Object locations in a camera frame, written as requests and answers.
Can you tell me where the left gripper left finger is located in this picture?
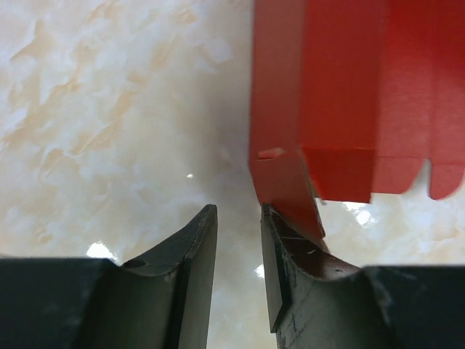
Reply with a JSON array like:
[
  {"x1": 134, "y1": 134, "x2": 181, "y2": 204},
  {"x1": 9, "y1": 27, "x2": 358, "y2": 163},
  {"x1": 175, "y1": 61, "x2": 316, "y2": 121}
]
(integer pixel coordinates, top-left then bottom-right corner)
[{"x1": 1, "y1": 204, "x2": 217, "y2": 348}]

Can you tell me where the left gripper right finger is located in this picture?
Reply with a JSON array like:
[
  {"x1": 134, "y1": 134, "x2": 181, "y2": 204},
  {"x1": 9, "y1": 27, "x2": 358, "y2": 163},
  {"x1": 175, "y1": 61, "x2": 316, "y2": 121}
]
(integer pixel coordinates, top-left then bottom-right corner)
[{"x1": 261, "y1": 205, "x2": 464, "y2": 348}]

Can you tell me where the red paper box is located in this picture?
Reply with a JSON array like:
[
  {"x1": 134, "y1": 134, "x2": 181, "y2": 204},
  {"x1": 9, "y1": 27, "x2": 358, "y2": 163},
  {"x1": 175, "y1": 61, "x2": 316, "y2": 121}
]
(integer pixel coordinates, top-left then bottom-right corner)
[{"x1": 249, "y1": 1, "x2": 464, "y2": 240}]

